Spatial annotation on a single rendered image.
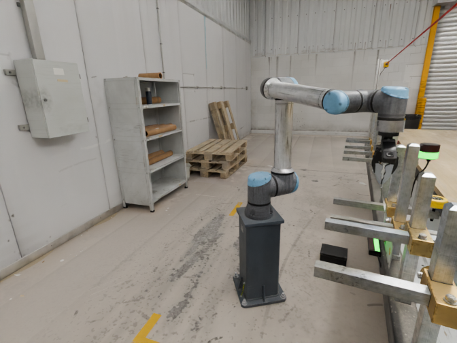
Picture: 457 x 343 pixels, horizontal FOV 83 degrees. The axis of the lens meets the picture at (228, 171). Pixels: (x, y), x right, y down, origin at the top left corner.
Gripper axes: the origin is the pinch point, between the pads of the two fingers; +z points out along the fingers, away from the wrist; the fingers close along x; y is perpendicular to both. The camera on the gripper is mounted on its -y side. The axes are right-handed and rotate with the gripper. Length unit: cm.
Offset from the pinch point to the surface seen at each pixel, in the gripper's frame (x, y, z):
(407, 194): -8.5, -5.1, 2.2
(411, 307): -10.0, -31.8, 31.0
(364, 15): 13, 766, -227
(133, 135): 235, 101, 8
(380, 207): -3.0, 16.1, 17.6
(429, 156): -12.4, -6.4, -13.2
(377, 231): 2.8, -33.9, 5.4
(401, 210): -7.5, -5.1, 9.2
